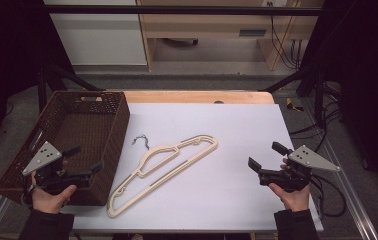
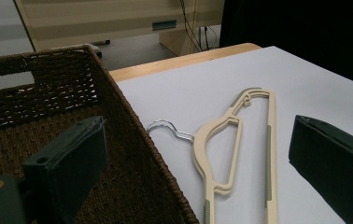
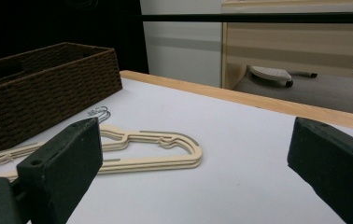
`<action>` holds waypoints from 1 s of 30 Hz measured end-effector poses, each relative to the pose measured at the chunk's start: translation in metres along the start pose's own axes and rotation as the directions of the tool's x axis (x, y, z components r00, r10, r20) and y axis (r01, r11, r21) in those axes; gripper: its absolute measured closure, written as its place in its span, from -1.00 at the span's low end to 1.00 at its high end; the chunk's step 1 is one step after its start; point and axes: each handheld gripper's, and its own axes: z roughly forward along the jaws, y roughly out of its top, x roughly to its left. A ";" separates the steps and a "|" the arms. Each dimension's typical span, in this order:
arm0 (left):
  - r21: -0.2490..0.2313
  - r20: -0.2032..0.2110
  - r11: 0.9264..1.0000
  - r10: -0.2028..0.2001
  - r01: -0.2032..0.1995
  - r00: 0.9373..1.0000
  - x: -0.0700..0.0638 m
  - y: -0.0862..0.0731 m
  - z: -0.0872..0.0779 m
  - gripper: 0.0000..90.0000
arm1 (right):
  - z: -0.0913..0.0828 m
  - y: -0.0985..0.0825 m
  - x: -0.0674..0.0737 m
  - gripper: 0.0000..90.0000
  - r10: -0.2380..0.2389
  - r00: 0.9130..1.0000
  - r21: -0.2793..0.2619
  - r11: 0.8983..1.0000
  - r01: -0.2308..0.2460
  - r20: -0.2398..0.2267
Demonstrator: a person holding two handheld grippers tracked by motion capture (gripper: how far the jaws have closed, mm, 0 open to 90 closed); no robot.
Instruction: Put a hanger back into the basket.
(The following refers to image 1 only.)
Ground light wooden desk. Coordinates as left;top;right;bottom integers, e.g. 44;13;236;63
136;0;325;73

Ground black curtain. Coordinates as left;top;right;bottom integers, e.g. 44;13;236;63
296;0;378;201
0;0;75;164

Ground white table mat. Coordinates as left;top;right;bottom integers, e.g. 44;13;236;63
60;102;325;233

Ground beige clothes hanger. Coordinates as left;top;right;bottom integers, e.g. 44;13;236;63
106;134;219;219

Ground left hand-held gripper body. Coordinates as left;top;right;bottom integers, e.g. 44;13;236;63
21;140;93;196

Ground brown woven basket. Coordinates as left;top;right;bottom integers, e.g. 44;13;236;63
0;90;131;207

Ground black floor cables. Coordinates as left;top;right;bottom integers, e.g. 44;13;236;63
290;83;342;154

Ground black hanging cables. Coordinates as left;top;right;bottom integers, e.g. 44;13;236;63
267;1;302;71

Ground person's left hand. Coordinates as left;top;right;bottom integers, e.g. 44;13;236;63
30;159;78;214

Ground yellow and black tool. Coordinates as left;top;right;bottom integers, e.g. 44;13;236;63
285;97;305;113

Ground black metal stand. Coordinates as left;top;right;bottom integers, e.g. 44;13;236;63
36;63;106;113
260;64;332;128

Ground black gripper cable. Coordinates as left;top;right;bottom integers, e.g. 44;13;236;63
308;173;347;219

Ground wooden table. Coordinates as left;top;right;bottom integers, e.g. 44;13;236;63
123;90;275;105

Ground person's right hand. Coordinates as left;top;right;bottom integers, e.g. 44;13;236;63
268;158;311;213

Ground black horizontal frame bar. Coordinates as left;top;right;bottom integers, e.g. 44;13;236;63
41;4;323;16

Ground white cabinet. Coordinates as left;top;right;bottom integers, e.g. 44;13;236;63
43;0;148;67

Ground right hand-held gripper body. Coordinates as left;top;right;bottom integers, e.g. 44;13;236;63
258;144;341;193

